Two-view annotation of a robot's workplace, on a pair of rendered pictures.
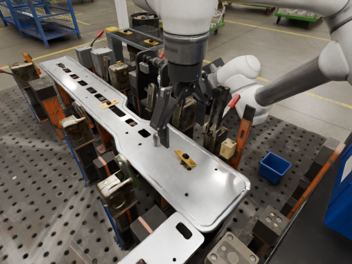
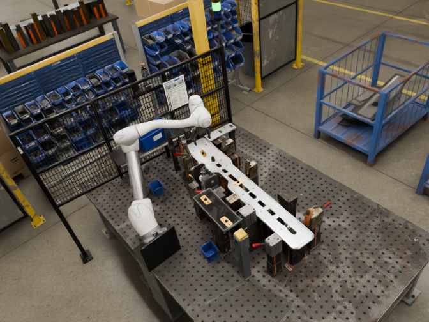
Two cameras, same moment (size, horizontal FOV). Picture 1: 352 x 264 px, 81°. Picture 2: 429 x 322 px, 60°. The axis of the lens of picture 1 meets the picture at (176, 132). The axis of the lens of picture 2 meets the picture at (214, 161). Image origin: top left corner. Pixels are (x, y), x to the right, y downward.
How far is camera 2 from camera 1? 317 cm
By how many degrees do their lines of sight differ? 97
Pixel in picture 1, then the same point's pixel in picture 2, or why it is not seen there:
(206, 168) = (196, 151)
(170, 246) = (213, 134)
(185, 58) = not seen: hidden behind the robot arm
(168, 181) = (210, 147)
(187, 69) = not seen: hidden behind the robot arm
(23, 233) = (278, 172)
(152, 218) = (218, 142)
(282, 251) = not seen: hidden behind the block
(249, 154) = (161, 204)
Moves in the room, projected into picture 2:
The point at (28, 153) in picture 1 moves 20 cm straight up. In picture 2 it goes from (303, 209) to (304, 191)
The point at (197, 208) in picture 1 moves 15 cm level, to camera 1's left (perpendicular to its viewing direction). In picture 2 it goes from (203, 141) to (220, 141)
